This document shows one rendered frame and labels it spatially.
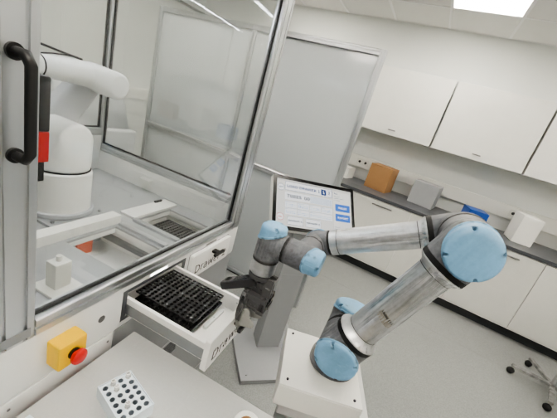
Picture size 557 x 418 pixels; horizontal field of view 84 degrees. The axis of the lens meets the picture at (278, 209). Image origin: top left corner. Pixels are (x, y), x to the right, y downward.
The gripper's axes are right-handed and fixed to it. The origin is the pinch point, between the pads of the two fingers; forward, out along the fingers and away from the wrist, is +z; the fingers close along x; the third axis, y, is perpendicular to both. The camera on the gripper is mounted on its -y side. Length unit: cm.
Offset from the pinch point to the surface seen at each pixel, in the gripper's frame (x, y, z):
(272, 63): 48, -33, -79
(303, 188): 90, -15, -25
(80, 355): -33.3, -25.4, 2.0
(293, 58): 158, -69, -97
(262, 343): 88, -9, 83
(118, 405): -32.0, -13.2, 11.1
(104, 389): -30.4, -19.7, 12.2
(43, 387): -37, -33, 14
